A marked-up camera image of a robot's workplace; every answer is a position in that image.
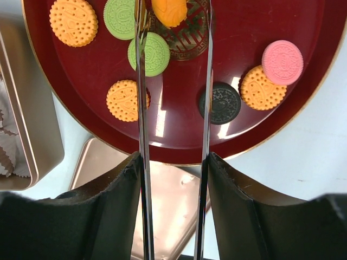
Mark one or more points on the black sandwich cookie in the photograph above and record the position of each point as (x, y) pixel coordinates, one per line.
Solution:
(226, 104)

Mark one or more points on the orange fish-shaped cookie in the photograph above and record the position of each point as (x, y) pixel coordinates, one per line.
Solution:
(170, 12)

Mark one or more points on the red round tray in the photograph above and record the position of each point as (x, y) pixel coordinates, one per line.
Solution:
(81, 77)

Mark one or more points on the orange biscuit cookie bottom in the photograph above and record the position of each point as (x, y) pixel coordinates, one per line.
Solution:
(122, 101)

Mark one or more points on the orange biscuit cookie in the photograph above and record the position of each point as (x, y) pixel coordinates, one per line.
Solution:
(259, 92)
(122, 101)
(74, 22)

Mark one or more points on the gold cookie tin box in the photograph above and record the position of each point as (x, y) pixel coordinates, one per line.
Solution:
(31, 102)

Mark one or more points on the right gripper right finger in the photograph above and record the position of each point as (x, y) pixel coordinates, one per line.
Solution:
(253, 221)

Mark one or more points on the green sandwich cookie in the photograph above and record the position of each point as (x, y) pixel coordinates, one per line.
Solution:
(157, 54)
(119, 18)

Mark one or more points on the white paper cookie cups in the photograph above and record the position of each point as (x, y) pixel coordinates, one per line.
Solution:
(13, 160)

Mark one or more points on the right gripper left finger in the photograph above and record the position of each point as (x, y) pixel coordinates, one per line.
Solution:
(93, 221)

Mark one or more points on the metal serving tongs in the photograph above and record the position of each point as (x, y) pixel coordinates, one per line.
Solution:
(141, 29)

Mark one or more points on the pink sandwich cookie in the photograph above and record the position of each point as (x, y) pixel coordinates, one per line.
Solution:
(282, 62)

